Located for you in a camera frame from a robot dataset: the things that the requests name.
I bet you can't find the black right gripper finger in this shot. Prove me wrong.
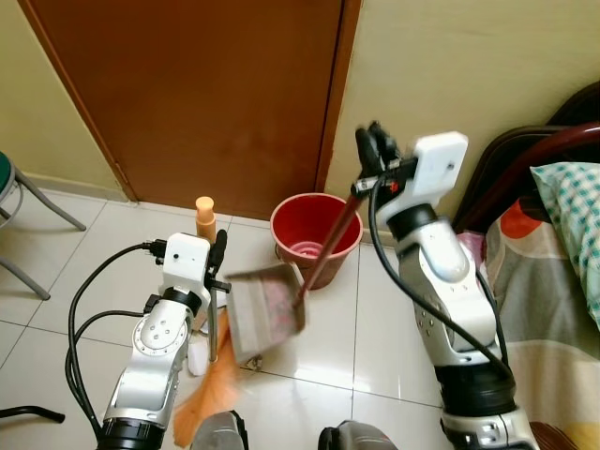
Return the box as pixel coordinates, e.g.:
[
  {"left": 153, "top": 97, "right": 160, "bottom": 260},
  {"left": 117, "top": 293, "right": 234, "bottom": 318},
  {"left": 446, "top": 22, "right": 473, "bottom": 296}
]
[
  {"left": 355, "top": 128, "right": 381, "bottom": 179},
  {"left": 369, "top": 120, "right": 402, "bottom": 165}
]

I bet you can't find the grey dustpan with red handle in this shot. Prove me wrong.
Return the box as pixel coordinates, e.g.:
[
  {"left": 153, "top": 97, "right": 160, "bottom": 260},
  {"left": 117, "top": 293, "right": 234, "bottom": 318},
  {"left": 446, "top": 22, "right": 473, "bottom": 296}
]
[{"left": 225, "top": 183, "right": 367, "bottom": 367}]

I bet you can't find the orange bristle broom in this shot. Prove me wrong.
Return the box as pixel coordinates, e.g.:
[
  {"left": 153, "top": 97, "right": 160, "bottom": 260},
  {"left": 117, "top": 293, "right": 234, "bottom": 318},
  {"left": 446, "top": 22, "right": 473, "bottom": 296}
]
[{"left": 172, "top": 196, "right": 237, "bottom": 447}]

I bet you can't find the white paper scrap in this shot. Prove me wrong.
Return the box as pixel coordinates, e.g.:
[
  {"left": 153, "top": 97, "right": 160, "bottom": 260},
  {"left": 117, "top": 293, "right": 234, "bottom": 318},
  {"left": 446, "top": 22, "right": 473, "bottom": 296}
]
[{"left": 187, "top": 339, "right": 209, "bottom": 378}]

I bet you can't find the red plastic bucket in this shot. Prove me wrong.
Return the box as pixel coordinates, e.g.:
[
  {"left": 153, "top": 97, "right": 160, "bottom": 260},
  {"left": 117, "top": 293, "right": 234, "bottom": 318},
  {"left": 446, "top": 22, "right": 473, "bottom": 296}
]
[{"left": 270, "top": 193, "right": 363, "bottom": 290}]

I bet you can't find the dark red bed headboard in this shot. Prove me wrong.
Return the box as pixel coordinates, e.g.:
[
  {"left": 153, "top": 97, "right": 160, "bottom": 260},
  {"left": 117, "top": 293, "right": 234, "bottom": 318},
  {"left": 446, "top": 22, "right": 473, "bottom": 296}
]
[{"left": 455, "top": 82, "right": 600, "bottom": 235}]

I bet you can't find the grey robot left leg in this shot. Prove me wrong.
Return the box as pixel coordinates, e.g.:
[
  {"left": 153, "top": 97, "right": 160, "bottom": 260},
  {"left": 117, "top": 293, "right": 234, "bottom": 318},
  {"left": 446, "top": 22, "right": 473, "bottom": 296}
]
[{"left": 192, "top": 411, "right": 249, "bottom": 450}]

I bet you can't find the grey robot leg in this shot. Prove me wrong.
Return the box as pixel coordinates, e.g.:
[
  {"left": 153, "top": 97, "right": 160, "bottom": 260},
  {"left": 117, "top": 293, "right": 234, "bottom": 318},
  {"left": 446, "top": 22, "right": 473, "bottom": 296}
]
[
  {"left": 192, "top": 411, "right": 249, "bottom": 450},
  {"left": 319, "top": 420, "right": 402, "bottom": 450}
]

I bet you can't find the brown wooden door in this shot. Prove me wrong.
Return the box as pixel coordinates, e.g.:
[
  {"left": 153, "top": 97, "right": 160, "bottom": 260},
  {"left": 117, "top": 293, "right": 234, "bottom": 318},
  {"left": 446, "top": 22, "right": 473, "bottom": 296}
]
[{"left": 28, "top": 0, "right": 346, "bottom": 221}]

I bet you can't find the green checked pillow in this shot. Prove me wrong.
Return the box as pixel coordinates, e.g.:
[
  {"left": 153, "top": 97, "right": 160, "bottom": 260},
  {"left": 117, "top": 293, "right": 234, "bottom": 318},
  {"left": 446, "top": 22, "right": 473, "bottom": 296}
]
[{"left": 531, "top": 162, "right": 600, "bottom": 327}]

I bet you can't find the grey robot right leg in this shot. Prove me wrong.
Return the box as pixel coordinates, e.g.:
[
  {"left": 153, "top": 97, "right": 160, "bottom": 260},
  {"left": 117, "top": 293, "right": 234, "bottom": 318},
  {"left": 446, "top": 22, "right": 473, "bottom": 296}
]
[{"left": 319, "top": 420, "right": 402, "bottom": 450}]

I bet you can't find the black chair base leg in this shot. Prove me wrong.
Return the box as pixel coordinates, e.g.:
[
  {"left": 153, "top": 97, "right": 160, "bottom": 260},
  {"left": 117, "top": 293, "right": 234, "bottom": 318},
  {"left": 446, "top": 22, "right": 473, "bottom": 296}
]
[{"left": 0, "top": 405, "right": 67, "bottom": 423}]

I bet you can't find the bed with patterned sheet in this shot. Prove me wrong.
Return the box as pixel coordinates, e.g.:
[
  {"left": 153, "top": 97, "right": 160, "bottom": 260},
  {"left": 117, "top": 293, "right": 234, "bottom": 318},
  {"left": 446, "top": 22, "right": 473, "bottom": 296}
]
[{"left": 459, "top": 202, "right": 600, "bottom": 450}]

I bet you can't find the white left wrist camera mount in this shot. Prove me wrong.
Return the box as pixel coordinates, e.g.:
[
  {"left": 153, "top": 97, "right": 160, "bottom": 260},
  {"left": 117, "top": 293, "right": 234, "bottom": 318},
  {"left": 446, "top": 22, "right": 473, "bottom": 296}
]
[{"left": 161, "top": 233, "right": 212, "bottom": 301}]

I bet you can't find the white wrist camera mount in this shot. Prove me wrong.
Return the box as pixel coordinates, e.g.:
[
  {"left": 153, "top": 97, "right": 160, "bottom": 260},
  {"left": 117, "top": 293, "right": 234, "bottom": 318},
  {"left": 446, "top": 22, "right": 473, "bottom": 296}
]
[
  {"left": 161, "top": 233, "right": 212, "bottom": 301},
  {"left": 410, "top": 132, "right": 469, "bottom": 207}
]

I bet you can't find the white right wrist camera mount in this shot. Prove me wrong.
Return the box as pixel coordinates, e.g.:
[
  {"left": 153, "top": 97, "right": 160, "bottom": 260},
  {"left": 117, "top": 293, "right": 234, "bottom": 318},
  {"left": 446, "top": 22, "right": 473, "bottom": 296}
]
[{"left": 410, "top": 132, "right": 469, "bottom": 207}]

